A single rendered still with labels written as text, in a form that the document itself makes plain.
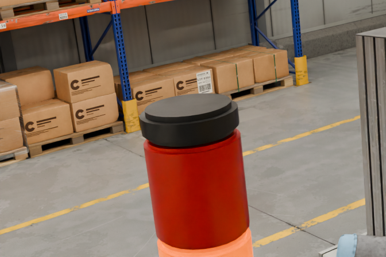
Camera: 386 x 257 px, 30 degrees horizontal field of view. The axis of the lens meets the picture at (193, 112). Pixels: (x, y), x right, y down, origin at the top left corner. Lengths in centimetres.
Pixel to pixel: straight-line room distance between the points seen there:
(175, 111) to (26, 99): 855
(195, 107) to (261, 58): 957
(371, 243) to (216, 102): 151
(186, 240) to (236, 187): 4
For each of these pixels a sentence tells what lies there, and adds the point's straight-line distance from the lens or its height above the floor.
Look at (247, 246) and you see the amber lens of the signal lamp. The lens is 38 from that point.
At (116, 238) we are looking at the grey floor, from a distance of 598.
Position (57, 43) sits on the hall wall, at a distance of 983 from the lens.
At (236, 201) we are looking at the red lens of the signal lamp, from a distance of 36.
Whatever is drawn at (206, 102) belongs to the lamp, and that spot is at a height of 234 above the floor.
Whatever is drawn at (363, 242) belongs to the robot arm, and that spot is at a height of 161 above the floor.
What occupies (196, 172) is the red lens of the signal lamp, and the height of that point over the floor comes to 231.
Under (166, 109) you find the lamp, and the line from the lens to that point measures 36.
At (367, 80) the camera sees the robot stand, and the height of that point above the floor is 189.
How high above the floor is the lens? 243
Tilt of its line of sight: 15 degrees down
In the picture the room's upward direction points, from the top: 7 degrees counter-clockwise
